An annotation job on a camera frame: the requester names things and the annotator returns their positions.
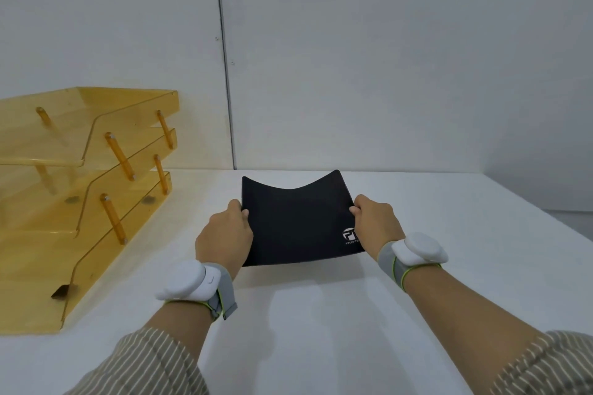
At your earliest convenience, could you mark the person's right hand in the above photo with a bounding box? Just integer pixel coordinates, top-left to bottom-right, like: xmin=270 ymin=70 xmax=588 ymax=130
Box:
xmin=349 ymin=194 xmax=406 ymax=262

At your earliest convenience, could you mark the person's left hand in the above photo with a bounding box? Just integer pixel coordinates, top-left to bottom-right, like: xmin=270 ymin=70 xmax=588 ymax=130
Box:
xmin=195 ymin=199 xmax=254 ymax=281

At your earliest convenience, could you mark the black mouse pad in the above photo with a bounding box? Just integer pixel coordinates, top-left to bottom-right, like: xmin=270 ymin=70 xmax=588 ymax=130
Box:
xmin=241 ymin=170 xmax=367 ymax=268

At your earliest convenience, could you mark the person's left forearm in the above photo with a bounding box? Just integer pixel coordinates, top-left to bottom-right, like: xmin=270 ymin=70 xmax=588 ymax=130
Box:
xmin=65 ymin=300 xmax=218 ymax=395

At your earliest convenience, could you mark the person's right forearm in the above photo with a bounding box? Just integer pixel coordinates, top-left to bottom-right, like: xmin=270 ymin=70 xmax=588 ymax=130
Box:
xmin=402 ymin=265 xmax=593 ymax=395

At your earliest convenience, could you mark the amber acrylic three-tier document tray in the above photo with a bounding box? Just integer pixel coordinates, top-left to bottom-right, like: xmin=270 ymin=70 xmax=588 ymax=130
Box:
xmin=0 ymin=87 xmax=180 ymax=336

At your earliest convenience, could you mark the white wrist tracker grey strap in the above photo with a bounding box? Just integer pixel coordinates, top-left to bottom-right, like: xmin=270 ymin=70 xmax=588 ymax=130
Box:
xmin=156 ymin=260 xmax=238 ymax=322
xmin=377 ymin=233 xmax=449 ymax=293

